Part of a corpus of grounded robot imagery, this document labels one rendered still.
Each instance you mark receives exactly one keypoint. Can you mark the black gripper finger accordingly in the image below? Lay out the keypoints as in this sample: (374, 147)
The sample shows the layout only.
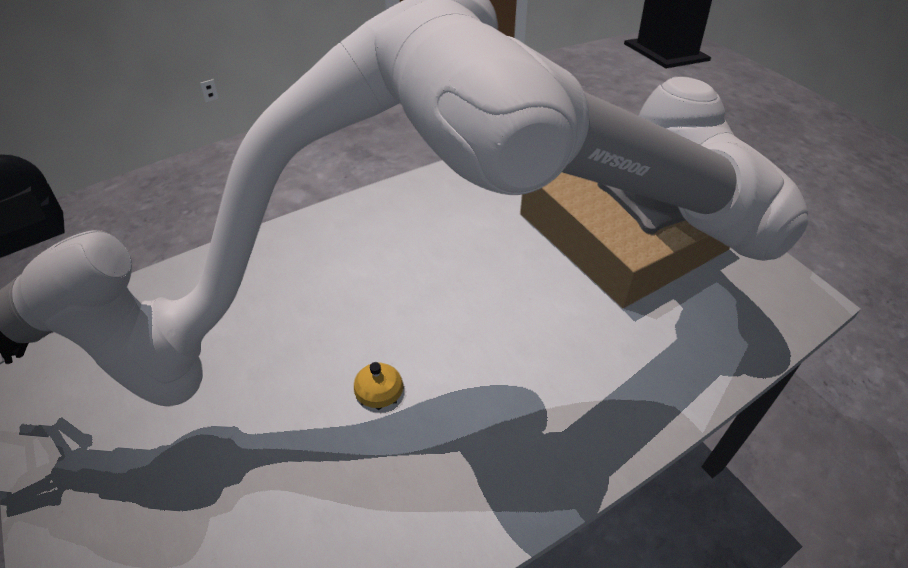
(7, 357)

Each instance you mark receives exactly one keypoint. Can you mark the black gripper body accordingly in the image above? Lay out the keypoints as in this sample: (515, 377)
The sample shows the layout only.
(7, 345)

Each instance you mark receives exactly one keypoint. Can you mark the brass desk bell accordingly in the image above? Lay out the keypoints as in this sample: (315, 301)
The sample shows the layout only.
(378, 386)

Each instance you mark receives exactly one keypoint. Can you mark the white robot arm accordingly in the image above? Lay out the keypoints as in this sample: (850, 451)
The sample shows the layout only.
(489, 106)

